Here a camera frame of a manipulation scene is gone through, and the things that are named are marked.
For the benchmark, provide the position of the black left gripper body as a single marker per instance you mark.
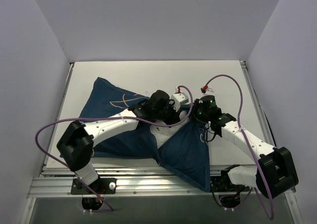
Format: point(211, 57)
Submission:
point(172, 115)

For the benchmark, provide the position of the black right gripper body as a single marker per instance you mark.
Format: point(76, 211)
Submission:
point(198, 113)

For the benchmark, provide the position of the white pillow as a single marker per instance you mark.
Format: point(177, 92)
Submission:
point(163, 134)

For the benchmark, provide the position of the blue embroidered pillowcase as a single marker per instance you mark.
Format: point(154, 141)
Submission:
point(184, 154)

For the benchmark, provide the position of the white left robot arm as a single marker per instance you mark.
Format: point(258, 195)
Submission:
point(77, 142)

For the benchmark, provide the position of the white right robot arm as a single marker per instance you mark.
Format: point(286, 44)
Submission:
point(274, 172)

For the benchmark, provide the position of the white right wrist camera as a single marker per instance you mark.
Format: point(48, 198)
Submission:
point(207, 91)

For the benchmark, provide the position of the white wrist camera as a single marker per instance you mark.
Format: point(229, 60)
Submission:
point(178, 99)
point(207, 91)

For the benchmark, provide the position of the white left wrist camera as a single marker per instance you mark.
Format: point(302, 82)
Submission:
point(178, 99)

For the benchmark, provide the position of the aluminium right side rail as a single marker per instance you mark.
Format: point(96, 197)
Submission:
point(264, 124)

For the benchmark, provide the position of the aluminium rail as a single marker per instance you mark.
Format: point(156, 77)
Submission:
point(264, 124)
point(49, 163)
point(130, 182)

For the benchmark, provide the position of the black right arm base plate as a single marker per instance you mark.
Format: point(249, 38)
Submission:
point(219, 184)

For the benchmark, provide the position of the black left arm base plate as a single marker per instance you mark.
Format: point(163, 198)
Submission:
point(100, 186)

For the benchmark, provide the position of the aluminium left side rail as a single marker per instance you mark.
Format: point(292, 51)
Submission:
point(49, 163)

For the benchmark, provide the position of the aluminium front rail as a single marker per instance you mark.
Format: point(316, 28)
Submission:
point(130, 182)

